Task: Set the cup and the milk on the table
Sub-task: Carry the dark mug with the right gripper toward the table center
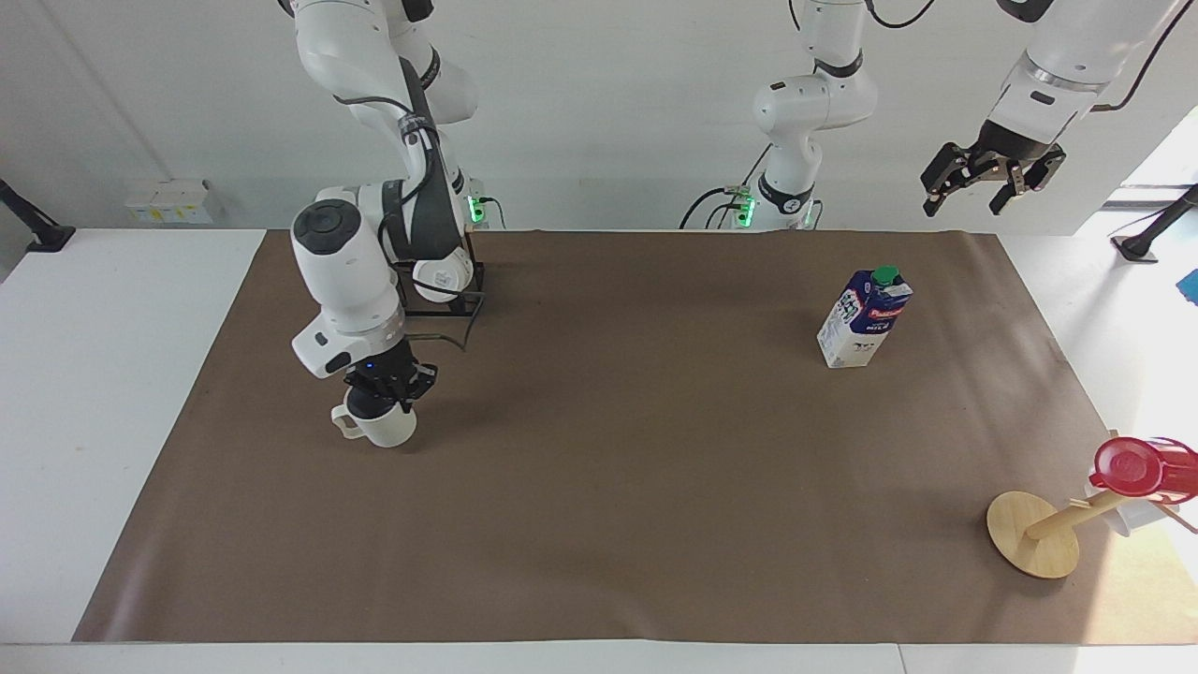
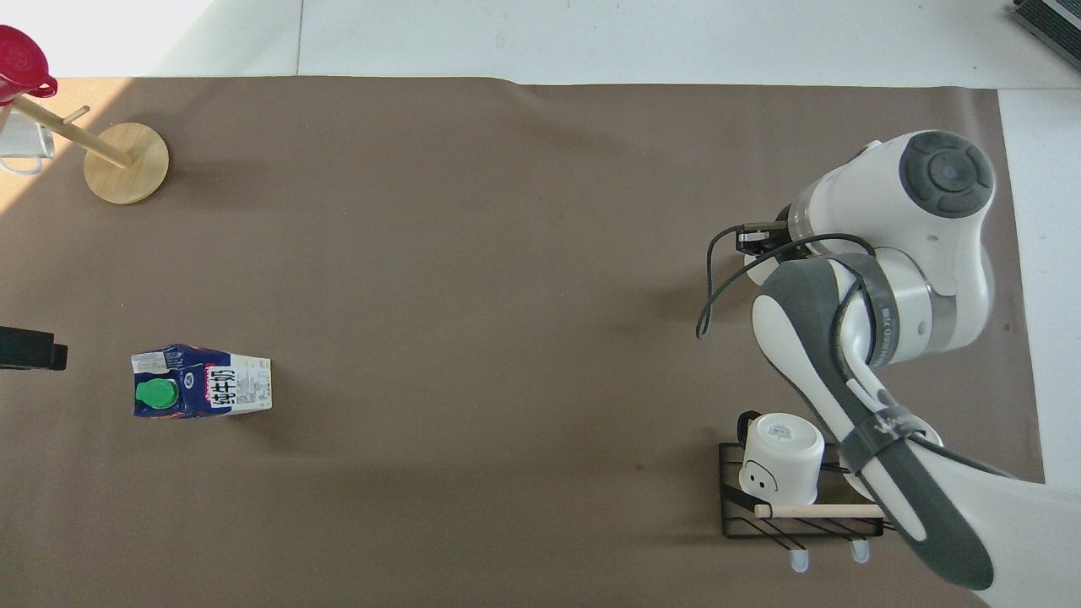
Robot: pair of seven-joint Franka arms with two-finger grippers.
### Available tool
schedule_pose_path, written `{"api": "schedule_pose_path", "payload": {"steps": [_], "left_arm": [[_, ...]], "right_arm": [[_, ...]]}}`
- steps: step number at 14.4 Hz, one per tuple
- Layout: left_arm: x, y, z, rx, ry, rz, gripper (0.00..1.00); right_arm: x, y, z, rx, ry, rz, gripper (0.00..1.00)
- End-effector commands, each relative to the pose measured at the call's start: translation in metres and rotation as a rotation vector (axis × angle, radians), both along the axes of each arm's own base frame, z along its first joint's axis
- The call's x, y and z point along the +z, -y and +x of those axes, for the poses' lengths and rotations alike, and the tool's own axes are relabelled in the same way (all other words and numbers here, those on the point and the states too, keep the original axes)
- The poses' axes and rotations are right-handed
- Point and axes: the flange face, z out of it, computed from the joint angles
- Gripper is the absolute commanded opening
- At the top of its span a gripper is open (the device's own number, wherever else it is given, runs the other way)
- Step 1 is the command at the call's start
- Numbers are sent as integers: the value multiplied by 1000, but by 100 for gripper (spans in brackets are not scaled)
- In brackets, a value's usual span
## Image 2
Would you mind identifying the white smiley face mug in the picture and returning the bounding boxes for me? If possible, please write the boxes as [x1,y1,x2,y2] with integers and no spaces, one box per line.
[737,411,826,507]

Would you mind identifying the dark grey device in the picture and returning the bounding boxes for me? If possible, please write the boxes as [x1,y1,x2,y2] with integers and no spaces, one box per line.
[1010,0,1081,49]

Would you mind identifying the black stand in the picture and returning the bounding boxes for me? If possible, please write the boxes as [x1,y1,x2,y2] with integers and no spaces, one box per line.
[0,325,69,372]

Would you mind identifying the blue white milk carton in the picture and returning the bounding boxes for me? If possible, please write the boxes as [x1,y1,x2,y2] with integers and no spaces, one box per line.
[130,343,274,420]

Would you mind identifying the white mug on stand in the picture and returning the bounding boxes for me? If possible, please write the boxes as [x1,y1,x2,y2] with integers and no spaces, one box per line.
[0,105,57,176]

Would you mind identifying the black wire rack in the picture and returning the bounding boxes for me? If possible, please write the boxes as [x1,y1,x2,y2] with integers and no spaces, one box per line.
[718,410,886,540]

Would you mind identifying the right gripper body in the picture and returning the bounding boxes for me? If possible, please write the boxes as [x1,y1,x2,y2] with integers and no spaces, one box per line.
[736,204,800,258]

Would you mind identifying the red cup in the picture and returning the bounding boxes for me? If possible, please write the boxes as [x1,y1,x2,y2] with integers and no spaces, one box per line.
[0,24,59,107]

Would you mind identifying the wooden mug tree stand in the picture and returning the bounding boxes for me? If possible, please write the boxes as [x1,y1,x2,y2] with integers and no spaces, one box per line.
[10,95,171,206]

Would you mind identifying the black cable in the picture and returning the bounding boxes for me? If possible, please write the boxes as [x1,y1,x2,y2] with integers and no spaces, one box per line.
[695,221,1019,482]

